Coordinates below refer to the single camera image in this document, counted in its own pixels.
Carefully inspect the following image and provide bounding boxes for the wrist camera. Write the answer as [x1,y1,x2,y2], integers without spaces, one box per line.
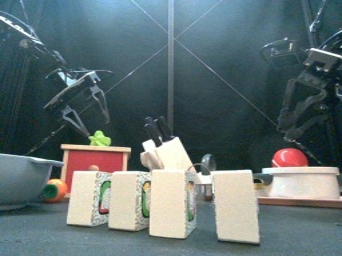
[259,38,310,69]
[45,68,79,89]

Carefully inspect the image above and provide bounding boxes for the red toy ball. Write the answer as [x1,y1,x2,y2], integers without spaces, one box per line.
[271,147,310,168]

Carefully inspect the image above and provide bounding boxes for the orange green toy vegetable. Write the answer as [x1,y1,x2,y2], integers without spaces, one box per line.
[41,178,69,203]

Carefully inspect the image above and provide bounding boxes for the white toy pot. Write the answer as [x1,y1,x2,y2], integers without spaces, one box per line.
[260,166,342,200]

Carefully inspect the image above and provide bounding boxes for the white sushi toy block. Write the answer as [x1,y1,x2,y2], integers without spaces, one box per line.
[148,169,199,240]
[107,170,152,232]
[211,169,262,245]
[65,170,112,228]

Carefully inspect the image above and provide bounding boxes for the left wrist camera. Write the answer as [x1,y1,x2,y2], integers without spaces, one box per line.
[45,68,79,89]

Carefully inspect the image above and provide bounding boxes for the red wooden box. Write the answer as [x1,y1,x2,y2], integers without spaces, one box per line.
[59,143,132,198]

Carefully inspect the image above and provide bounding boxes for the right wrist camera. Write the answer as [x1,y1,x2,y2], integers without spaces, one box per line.
[259,38,310,69]

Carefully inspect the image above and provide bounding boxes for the metal frame pole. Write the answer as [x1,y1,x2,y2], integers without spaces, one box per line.
[167,0,176,134]

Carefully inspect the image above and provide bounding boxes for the thin diagonal brace wire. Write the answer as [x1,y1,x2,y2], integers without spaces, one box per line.
[25,0,224,155]
[128,0,278,127]

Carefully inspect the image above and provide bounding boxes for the black handled toy knife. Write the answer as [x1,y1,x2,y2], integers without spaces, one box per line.
[143,123,164,148]
[144,116,160,134]
[157,115,176,142]

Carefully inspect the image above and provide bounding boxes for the grey toy bowl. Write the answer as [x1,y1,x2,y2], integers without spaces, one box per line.
[0,153,65,211]

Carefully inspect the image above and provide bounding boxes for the green toy leaf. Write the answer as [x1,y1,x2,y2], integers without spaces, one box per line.
[87,130,112,148]

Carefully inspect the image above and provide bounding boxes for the white toy kettle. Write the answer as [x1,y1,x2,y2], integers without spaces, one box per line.
[185,153,219,202]

